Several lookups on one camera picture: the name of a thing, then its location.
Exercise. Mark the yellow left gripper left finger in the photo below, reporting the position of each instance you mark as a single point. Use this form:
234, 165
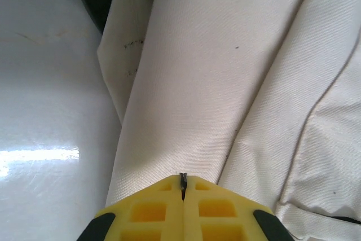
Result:
146, 218

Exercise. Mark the cream canvas backpack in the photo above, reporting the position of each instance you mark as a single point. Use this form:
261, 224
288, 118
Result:
211, 83

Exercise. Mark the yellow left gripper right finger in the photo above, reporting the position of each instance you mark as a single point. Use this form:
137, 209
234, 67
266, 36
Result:
220, 218

